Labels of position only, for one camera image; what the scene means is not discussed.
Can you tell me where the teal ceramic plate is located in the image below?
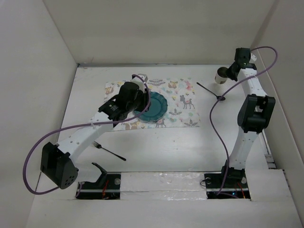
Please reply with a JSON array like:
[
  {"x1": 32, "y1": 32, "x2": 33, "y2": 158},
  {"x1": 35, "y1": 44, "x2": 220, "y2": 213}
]
[{"x1": 138, "y1": 92, "x2": 168, "y2": 123}]

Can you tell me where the black metal spoon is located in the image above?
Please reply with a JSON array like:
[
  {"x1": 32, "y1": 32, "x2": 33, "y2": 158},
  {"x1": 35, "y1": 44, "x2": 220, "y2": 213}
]
[{"x1": 196, "y1": 82, "x2": 226, "y2": 101}]

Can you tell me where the floral animal print napkin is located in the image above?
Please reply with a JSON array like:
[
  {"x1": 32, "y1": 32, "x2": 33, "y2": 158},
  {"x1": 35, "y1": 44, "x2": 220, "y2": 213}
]
[{"x1": 113, "y1": 77, "x2": 200, "y2": 131}]

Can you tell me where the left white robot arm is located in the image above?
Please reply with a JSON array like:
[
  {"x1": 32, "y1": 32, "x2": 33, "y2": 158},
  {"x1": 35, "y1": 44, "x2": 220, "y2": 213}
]
[{"x1": 41, "y1": 75, "x2": 149, "y2": 190}]

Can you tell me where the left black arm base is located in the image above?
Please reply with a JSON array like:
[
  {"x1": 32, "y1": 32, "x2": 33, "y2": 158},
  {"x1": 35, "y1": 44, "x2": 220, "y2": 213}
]
[{"x1": 75, "y1": 162, "x2": 122, "y2": 200}]

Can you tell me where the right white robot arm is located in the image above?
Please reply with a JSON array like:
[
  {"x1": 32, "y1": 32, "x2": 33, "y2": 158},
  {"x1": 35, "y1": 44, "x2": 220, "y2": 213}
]
[{"x1": 219, "y1": 47, "x2": 276, "y2": 187}]

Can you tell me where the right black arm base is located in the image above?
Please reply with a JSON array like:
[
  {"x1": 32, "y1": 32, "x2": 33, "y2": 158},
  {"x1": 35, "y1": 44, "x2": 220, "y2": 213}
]
[{"x1": 200, "y1": 166, "x2": 251, "y2": 199}]

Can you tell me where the black metal fork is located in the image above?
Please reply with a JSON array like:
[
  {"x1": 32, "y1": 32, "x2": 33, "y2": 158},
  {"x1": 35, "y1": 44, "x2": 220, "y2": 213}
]
[{"x1": 92, "y1": 141, "x2": 127, "y2": 161}]

